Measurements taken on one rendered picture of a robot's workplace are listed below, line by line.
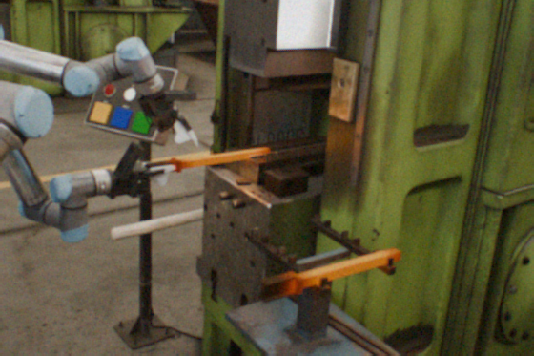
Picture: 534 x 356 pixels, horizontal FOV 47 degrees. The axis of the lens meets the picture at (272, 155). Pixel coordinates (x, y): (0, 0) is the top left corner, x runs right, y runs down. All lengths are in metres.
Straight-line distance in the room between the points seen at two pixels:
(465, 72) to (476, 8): 0.19
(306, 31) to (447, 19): 0.41
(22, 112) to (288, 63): 0.84
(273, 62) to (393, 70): 0.40
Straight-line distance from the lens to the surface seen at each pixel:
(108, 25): 6.82
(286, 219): 1.94
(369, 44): 1.76
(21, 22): 6.71
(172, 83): 2.31
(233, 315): 1.77
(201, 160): 1.93
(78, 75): 1.63
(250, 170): 2.03
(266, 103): 2.27
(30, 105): 1.53
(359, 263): 1.51
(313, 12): 1.92
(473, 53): 2.01
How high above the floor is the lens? 1.65
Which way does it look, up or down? 19 degrees down
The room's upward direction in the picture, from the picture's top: 4 degrees clockwise
